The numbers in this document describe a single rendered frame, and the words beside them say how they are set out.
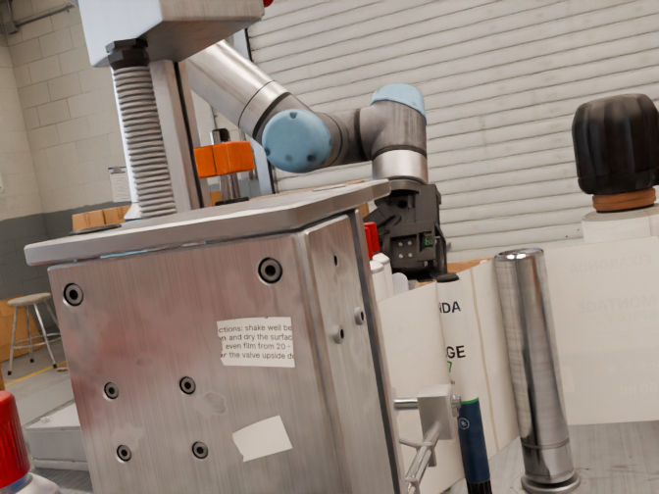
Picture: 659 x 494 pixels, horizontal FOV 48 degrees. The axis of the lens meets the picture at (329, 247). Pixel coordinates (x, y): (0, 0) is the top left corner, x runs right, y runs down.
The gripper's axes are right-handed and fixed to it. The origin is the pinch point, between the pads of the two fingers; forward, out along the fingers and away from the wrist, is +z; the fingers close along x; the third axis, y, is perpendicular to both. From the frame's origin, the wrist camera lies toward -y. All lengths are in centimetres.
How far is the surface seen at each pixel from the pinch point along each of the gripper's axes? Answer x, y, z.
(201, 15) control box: -44.9, -1.9, -15.2
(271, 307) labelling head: -64, 14, 16
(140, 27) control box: -45.5, -7.1, -14.9
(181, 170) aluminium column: -30.3, -12.0, -10.5
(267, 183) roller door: 375, -204, -239
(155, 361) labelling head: -63, 10, 18
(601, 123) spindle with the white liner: -20.1, 27.2, -13.7
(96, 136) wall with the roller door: 378, -380, -318
